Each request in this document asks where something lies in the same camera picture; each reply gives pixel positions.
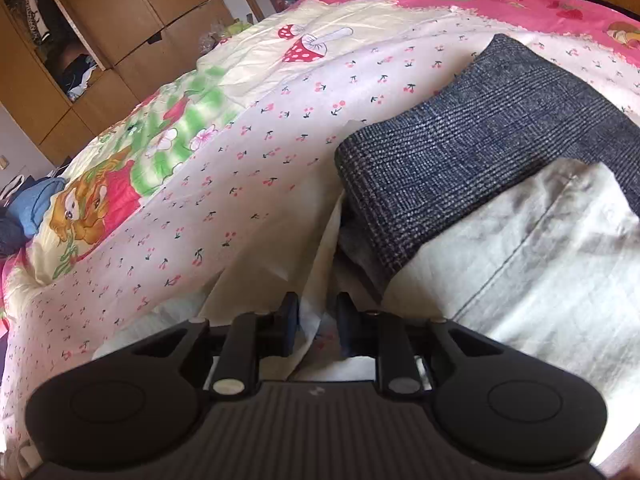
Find clear plastic bag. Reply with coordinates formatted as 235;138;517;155
199;19;252;57

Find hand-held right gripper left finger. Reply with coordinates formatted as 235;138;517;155
95;293;301;397

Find beige pants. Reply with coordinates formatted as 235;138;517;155
95;157;640;476

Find grey checked pants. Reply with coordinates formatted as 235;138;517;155
334;34;640;278

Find blue cloth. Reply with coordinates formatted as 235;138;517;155
10;177;68;238

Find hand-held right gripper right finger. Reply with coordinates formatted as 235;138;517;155
335;293;508;397

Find wooden wardrobe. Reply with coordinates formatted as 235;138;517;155
0;0;266;166

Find pile of clothes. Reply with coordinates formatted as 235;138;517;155
5;0;107;102

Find dark quilted cloth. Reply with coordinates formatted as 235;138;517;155
0;210;27;257

